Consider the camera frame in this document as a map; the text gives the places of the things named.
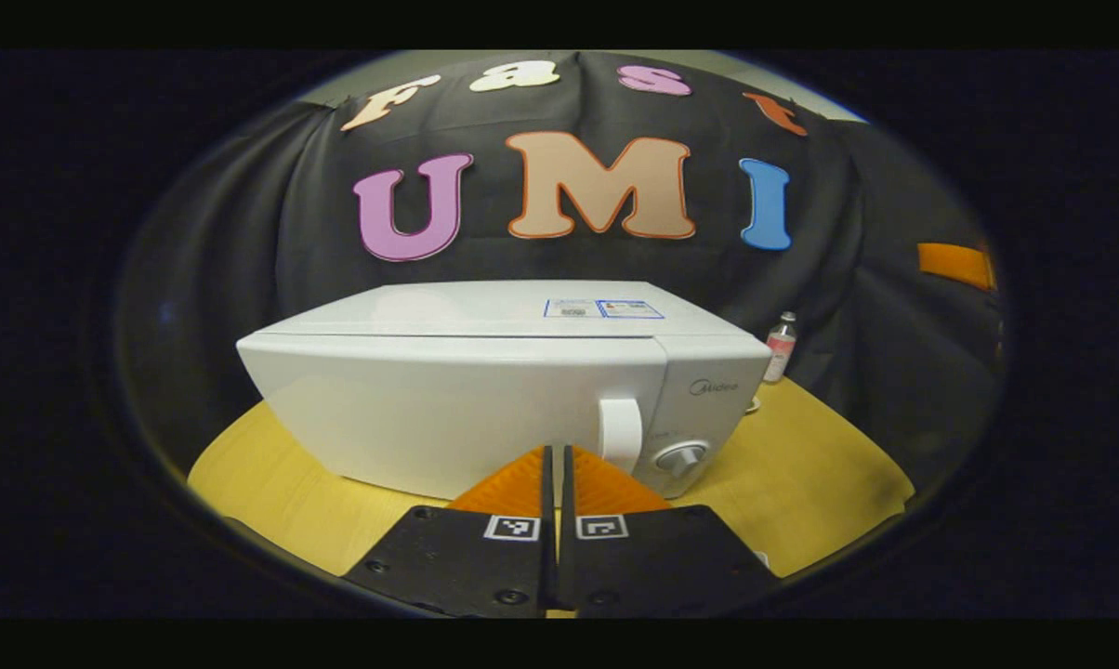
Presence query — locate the clear bottle with pink label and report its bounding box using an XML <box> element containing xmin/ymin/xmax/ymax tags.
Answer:
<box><xmin>764</xmin><ymin>311</ymin><xmax>799</xmax><ymax>385</ymax></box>

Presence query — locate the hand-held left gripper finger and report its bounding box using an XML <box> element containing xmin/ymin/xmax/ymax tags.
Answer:
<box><xmin>559</xmin><ymin>445</ymin><xmax>780</xmax><ymax>617</ymax></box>
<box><xmin>343</xmin><ymin>445</ymin><xmax>559</xmax><ymax>617</ymax></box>

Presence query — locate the black backdrop cloth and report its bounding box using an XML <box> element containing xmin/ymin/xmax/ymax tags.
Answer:
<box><xmin>118</xmin><ymin>51</ymin><xmax>1005</xmax><ymax>484</ymax></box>

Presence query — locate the white microwave oven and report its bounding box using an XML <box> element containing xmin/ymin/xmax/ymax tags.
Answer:
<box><xmin>236</xmin><ymin>280</ymin><xmax>773</xmax><ymax>504</ymax></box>

